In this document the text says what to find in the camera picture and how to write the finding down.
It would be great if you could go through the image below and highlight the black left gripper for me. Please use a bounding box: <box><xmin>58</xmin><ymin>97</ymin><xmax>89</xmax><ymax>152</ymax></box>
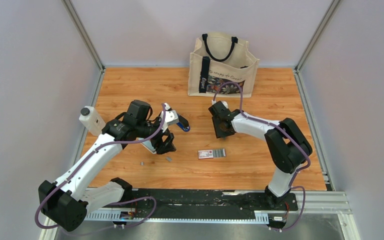
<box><xmin>136</xmin><ymin>116</ymin><xmax>177</xmax><ymax>155</ymax></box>

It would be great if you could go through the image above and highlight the blue black stapler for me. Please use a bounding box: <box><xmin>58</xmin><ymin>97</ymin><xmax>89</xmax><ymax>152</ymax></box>
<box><xmin>177</xmin><ymin>115</ymin><xmax>191</xmax><ymax>132</ymax></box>

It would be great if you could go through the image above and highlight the red white staple box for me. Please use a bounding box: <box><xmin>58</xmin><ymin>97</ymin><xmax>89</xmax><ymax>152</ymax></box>
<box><xmin>198</xmin><ymin>150</ymin><xmax>214</xmax><ymax>160</ymax></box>

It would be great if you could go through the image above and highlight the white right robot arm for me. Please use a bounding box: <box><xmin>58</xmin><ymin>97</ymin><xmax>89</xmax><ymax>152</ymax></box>
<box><xmin>208</xmin><ymin>100</ymin><xmax>313</xmax><ymax>210</ymax></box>

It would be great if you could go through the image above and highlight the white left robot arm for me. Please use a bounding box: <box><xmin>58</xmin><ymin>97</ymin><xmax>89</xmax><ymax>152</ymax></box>
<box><xmin>34</xmin><ymin>100</ymin><xmax>179</xmax><ymax>232</ymax></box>

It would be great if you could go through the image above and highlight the light blue white tube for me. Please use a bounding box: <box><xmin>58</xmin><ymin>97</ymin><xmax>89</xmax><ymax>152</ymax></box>
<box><xmin>137</xmin><ymin>137</ymin><xmax>157</xmax><ymax>155</ymax></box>

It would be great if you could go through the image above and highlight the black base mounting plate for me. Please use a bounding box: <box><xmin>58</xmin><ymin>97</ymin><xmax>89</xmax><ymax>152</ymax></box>
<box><xmin>121</xmin><ymin>188</ymin><xmax>299</xmax><ymax>220</ymax></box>

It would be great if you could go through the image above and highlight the beige canvas tote bag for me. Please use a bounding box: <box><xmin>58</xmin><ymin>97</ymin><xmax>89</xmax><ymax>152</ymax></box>
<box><xmin>187</xmin><ymin>32</ymin><xmax>260</xmax><ymax>98</ymax></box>

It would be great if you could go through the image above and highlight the white bottle black cap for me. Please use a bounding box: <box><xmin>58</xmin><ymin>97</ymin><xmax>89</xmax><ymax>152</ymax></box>
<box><xmin>78</xmin><ymin>106</ymin><xmax>106</xmax><ymax>136</ymax></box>

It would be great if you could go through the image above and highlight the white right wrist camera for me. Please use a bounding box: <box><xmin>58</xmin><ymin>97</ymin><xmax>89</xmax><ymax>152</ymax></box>
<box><xmin>211</xmin><ymin>100</ymin><xmax>229</xmax><ymax>109</ymax></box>

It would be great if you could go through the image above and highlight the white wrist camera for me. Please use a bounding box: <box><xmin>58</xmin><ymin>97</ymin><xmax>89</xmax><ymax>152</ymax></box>
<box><xmin>211</xmin><ymin>100</ymin><xmax>229</xmax><ymax>109</ymax></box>
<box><xmin>161</xmin><ymin>102</ymin><xmax>179</xmax><ymax>132</ymax></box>

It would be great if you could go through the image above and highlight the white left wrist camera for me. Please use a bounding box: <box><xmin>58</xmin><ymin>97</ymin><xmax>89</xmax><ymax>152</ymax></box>
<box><xmin>161</xmin><ymin>102</ymin><xmax>179</xmax><ymax>132</ymax></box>

